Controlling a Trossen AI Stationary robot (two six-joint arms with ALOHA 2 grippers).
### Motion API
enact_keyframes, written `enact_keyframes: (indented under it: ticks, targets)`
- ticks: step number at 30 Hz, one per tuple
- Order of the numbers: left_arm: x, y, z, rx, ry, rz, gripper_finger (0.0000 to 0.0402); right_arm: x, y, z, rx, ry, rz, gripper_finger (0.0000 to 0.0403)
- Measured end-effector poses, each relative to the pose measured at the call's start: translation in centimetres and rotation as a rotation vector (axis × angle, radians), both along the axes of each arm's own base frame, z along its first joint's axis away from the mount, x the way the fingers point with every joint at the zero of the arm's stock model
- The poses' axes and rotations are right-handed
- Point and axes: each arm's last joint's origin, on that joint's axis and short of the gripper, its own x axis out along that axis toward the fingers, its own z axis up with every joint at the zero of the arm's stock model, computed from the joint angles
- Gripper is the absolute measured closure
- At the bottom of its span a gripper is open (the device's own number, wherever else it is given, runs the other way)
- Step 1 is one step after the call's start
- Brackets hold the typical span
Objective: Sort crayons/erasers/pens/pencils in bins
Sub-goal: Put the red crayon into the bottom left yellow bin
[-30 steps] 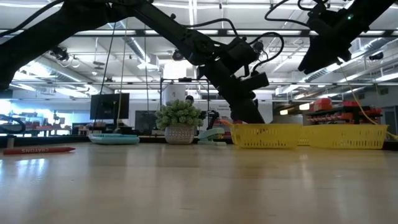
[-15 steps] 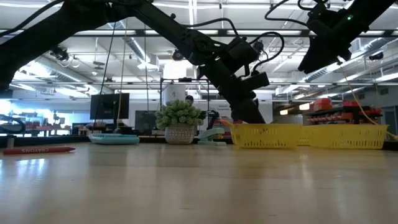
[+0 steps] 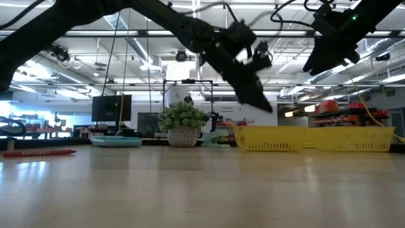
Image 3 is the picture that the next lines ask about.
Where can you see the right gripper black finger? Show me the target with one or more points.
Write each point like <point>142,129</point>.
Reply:
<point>322,60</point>

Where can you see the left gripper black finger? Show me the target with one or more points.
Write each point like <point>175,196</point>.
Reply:
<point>254,95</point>

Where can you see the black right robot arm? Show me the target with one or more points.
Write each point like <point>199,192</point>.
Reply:
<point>373,16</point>

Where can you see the black rig top beam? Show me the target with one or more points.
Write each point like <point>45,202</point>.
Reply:
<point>396,33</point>

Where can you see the mint green stapler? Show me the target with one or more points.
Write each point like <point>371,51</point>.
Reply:
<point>215,136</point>

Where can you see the shelf with red boxes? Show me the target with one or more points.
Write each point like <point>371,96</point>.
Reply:
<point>348,118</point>

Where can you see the black monitor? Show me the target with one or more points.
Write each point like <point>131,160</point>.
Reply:
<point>110,107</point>

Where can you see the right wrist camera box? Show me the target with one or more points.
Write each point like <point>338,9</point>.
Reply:
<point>324,17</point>

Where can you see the person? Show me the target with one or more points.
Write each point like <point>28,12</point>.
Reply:
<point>188,99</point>

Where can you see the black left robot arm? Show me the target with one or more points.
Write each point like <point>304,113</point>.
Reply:
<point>47,25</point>

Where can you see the green plant in white pot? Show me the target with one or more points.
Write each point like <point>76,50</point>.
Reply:
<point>182,120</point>

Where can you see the red crayon box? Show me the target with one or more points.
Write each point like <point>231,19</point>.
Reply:
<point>38,153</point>

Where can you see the yellow plastic slotted bin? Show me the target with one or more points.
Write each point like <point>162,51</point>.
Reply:
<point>269,137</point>
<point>352,139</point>

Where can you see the black round ceiling camera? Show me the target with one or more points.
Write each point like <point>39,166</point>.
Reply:
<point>181,55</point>

